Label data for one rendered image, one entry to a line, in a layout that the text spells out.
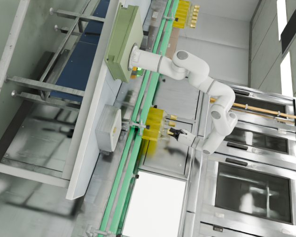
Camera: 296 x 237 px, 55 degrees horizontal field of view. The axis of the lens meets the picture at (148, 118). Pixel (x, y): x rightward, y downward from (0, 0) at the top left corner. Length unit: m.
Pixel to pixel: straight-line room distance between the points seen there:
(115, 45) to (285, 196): 1.46
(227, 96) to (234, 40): 6.22
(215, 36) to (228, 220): 6.20
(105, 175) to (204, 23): 6.69
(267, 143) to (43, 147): 1.59
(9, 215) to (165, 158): 1.01
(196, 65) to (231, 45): 6.13
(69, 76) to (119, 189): 0.84
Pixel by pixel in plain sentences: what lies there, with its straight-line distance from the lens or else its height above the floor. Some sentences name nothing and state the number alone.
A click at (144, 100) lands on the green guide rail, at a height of 0.93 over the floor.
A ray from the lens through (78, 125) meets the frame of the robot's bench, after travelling 1.48.
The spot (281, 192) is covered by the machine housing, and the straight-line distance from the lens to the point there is 2.13.
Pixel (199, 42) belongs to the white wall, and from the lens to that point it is 7.39.
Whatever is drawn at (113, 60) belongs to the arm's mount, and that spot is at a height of 0.80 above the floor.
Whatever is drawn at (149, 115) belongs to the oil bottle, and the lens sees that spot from 1.90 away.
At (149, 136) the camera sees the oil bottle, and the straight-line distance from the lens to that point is 1.82.
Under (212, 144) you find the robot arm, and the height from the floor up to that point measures 1.39.
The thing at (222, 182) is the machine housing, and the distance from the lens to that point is 1.99.
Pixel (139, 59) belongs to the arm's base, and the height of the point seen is 0.89.
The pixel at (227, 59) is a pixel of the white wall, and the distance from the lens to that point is 7.16.
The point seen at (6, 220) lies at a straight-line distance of 1.93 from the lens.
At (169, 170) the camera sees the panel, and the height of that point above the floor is 1.19.
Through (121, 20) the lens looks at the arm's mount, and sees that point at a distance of 1.46.
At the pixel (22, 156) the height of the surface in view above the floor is 0.22.
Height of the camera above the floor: 1.11
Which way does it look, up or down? 4 degrees down
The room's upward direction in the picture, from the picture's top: 103 degrees clockwise
